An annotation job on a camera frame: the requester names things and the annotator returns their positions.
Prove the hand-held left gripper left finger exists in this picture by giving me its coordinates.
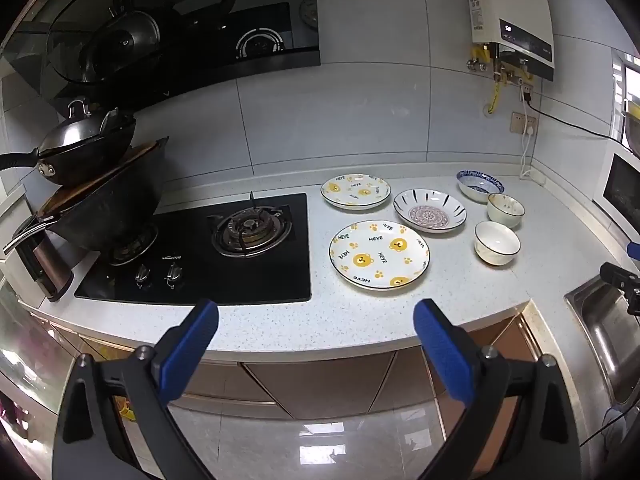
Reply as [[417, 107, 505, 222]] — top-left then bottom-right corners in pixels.
[[52, 299, 221, 480]]

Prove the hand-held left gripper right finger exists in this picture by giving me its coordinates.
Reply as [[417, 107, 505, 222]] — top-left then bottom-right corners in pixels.
[[413, 298, 583, 480]]

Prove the large bear print plate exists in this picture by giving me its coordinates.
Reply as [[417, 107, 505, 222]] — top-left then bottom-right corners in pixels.
[[328, 220, 431, 291]]

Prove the white flower print bowl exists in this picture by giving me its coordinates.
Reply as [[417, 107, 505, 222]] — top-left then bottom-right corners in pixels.
[[474, 221, 521, 267], [487, 193, 526, 228]]

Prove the striped mandala pattern plate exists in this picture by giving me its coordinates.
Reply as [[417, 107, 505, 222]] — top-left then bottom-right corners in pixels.
[[393, 188, 467, 234]]

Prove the blue floral bowl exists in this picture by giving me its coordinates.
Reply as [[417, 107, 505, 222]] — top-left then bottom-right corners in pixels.
[[456, 170, 506, 204]]

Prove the small bear print plate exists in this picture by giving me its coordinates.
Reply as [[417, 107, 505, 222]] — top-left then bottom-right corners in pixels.
[[320, 173, 392, 211]]

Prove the stainless steel sink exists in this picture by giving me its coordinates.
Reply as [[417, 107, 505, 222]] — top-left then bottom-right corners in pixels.
[[564, 275, 640, 406]]

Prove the white microwave oven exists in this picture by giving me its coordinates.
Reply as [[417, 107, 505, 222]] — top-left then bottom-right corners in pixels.
[[592, 152, 640, 241]]

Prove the black glass gas stove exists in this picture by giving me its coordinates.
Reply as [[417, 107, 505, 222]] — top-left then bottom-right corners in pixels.
[[74, 192, 312, 306]]

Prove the brown base cabinet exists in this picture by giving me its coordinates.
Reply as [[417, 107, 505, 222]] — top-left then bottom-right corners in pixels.
[[30, 305, 591, 480]]

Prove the brown metal kettle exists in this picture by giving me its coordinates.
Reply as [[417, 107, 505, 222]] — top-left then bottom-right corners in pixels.
[[30, 235, 75, 303]]

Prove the large black wok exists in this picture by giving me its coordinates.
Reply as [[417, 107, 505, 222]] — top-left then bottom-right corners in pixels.
[[2, 137, 171, 256]]

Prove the sliding glass door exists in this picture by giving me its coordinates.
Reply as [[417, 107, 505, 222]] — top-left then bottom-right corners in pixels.
[[0, 280, 76, 416]]

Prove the kitchen window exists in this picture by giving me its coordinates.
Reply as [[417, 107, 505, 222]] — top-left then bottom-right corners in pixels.
[[611, 50, 640, 156]]

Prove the round wooden board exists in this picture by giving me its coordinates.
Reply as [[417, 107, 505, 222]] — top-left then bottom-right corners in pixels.
[[39, 141, 162, 211]]

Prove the small black wok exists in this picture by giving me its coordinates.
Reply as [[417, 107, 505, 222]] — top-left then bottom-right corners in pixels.
[[0, 110, 137, 186]]

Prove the dark metal wok lid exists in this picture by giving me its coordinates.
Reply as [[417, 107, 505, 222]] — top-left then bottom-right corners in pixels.
[[39, 101, 135, 157]]

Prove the white gas water heater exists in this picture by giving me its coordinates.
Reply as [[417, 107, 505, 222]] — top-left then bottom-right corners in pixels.
[[460, 0, 556, 81]]

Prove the black glass range hood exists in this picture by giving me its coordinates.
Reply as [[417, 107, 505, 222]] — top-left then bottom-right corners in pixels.
[[0, 0, 321, 111]]

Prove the white power cable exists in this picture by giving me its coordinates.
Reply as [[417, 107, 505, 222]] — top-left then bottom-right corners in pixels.
[[519, 127, 535, 180]]

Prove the black power cable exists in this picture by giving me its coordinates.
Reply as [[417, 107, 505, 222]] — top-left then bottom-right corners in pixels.
[[522, 87, 626, 141]]

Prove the beige double wall outlet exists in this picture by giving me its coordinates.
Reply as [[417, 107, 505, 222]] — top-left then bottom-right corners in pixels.
[[510, 112, 537, 136]]

